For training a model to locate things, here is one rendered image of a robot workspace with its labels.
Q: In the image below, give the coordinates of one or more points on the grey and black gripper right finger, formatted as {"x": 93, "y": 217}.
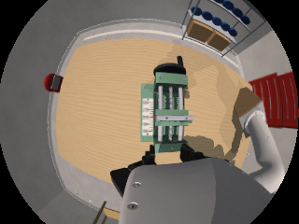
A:
{"x": 188, "y": 154}

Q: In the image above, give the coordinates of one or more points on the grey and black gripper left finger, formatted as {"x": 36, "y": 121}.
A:
{"x": 120, "y": 176}

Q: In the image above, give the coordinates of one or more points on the green slide mechanism with black handwheel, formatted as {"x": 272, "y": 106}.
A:
{"x": 167, "y": 121}

